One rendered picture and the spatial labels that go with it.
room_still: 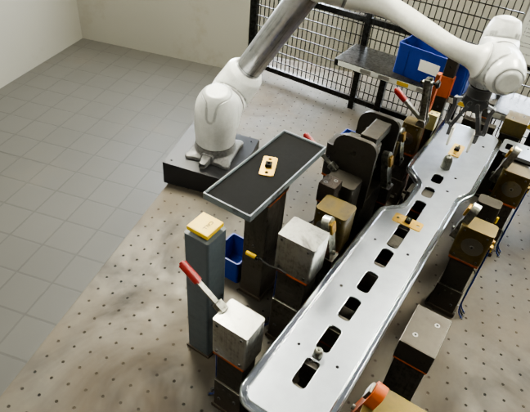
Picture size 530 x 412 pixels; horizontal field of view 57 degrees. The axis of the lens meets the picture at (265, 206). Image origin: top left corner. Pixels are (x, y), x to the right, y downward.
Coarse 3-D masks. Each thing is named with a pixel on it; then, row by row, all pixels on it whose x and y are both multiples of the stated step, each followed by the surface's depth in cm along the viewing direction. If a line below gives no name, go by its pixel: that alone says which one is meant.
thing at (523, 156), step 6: (504, 144) 176; (510, 144) 176; (516, 144) 176; (522, 144) 177; (504, 150) 172; (522, 150) 173; (528, 150) 174; (522, 156) 170; (528, 156) 171; (528, 162) 169
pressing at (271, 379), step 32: (416, 160) 163; (480, 160) 167; (416, 192) 150; (448, 192) 152; (384, 224) 138; (352, 256) 128; (416, 256) 129; (320, 288) 118; (352, 288) 119; (384, 288) 120; (320, 320) 111; (352, 320) 112; (384, 320) 113; (288, 352) 105; (352, 352) 106; (256, 384) 98; (288, 384) 99; (320, 384) 99; (352, 384) 100
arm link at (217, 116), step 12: (216, 84) 178; (204, 96) 174; (216, 96) 173; (228, 96) 175; (204, 108) 174; (216, 108) 174; (228, 108) 175; (240, 108) 186; (204, 120) 176; (216, 120) 175; (228, 120) 177; (204, 132) 180; (216, 132) 179; (228, 132) 181; (204, 144) 183; (216, 144) 182; (228, 144) 185
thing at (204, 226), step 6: (198, 216) 111; (204, 216) 111; (210, 216) 112; (192, 222) 109; (198, 222) 110; (204, 222) 110; (210, 222) 110; (216, 222) 110; (222, 222) 110; (186, 228) 109; (192, 228) 108; (198, 228) 108; (204, 228) 108; (210, 228) 108; (216, 228) 109; (198, 234) 108; (204, 234) 107; (210, 234) 107
